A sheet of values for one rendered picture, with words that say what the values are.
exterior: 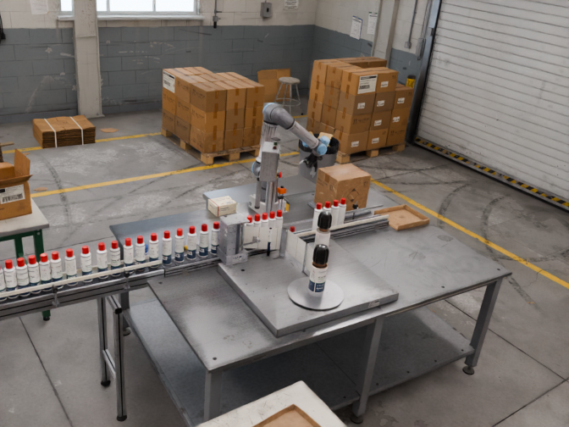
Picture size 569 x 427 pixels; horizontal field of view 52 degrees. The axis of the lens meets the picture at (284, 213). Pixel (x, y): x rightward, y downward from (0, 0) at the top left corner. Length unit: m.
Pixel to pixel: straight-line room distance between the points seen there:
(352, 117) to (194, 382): 4.57
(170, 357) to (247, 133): 4.10
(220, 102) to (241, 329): 4.33
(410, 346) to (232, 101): 3.99
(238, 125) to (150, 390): 4.10
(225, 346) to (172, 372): 0.84
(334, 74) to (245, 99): 1.17
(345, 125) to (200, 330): 4.87
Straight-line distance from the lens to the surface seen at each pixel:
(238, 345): 2.89
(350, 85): 7.30
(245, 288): 3.19
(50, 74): 8.54
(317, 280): 3.11
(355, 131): 7.46
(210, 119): 6.94
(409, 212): 4.44
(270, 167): 3.43
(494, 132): 7.84
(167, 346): 3.83
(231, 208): 4.06
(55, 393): 3.94
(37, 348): 4.29
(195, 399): 3.49
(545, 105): 7.44
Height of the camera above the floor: 2.65
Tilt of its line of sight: 26 degrees down
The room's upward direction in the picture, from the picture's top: 6 degrees clockwise
